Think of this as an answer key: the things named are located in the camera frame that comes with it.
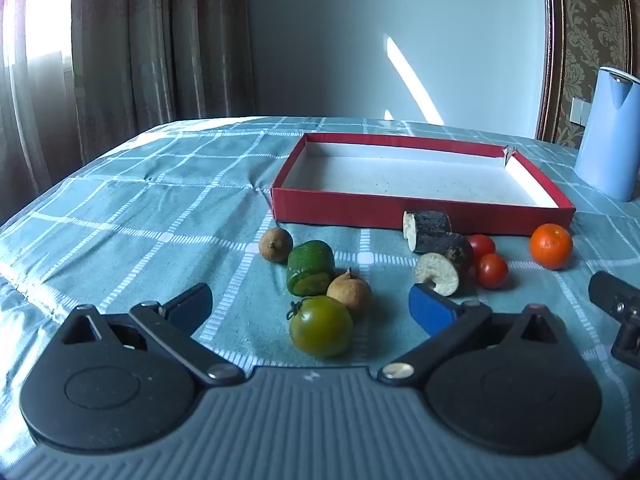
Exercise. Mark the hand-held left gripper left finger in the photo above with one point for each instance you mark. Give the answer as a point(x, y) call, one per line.
point(192, 305)

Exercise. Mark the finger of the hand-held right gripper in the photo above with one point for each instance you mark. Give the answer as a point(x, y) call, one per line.
point(612, 292)
point(627, 342)

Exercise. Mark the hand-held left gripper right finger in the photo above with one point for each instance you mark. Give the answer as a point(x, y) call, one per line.
point(430, 310)

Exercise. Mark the red cherry tomato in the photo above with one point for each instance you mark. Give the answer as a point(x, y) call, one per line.
point(482, 246)
point(492, 271)

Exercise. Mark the orange tangerine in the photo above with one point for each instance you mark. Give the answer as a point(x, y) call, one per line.
point(551, 246)

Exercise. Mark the brown longan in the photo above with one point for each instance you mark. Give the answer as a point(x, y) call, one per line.
point(350, 292)
point(275, 245)

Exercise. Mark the green tomato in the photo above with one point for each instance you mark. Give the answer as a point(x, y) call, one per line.
point(322, 327)

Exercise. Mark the green cucumber piece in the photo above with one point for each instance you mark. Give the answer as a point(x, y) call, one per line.
point(310, 265)

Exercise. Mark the red cardboard box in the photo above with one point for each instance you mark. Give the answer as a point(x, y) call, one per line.
point(350, 210)

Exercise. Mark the teal checked tablecloth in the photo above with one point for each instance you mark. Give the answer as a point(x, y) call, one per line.
point(150, 210)

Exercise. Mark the blue electric kettle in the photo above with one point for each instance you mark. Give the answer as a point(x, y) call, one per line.
point(610, 150)

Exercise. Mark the brown patterned curtain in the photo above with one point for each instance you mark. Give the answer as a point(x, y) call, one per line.
point(150, 60)

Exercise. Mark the white wall switch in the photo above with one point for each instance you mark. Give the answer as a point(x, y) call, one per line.
point(580, 111)

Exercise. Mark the brown wooden wall frame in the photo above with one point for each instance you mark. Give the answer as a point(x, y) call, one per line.
point(550, 60)

